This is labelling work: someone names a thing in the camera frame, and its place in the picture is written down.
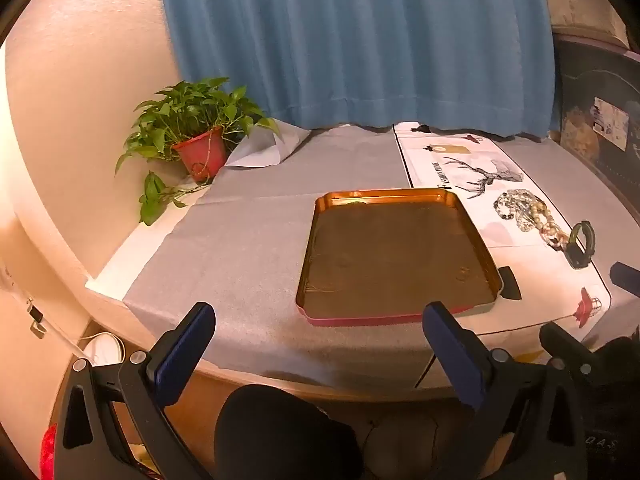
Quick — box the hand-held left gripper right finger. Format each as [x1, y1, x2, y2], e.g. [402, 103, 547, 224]
[422, 301, 588, 480]

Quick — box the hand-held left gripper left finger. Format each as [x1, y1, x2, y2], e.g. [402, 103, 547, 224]
[52, 301, 217, 480]

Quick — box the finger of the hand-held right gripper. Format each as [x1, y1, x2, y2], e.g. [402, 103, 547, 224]
[609, 261, 640, 297]
[539, 321, 608, 386]

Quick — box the green and black wristwatch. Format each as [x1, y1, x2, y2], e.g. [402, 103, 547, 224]
[565, 221, 597, 268]

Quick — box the orange metal tray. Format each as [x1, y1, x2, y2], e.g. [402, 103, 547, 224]
[295, 187, 502, 327]

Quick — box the pile of beaded bracelets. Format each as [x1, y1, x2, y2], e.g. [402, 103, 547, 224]
[492, 188, 573, 252]

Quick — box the white deer print table runner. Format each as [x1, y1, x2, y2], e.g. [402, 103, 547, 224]
[392, 121, 613, 361]

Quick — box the white round lamp base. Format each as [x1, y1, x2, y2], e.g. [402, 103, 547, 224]
[82, 332, 126, 367]

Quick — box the grey tablecloth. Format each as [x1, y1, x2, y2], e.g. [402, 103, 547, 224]
[122, 122, 626, 390]

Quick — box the person's leg in black pants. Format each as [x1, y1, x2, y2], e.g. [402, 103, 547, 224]
[215, 384, 363, 480]

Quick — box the red cloth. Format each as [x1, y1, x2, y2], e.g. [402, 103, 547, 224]
[40, 422, 58, 480]

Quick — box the red plastic flower pot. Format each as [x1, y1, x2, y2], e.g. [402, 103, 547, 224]
[171, 126, 228, 183]

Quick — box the dark printed panel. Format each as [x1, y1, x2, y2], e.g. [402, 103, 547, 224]
[552, 30, 640, 201]

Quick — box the green leafy houseplant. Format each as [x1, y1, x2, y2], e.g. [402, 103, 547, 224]
[115, 77, 283, 226]

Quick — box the beige cushion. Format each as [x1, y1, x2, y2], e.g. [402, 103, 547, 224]
[537, 0, 631, 51]

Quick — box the blue curtain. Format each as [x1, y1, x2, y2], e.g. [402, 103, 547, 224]
[156, 0, 561, 141]

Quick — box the wall socket with plug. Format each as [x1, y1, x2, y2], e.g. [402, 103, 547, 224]
[25, 297, 48, 336]

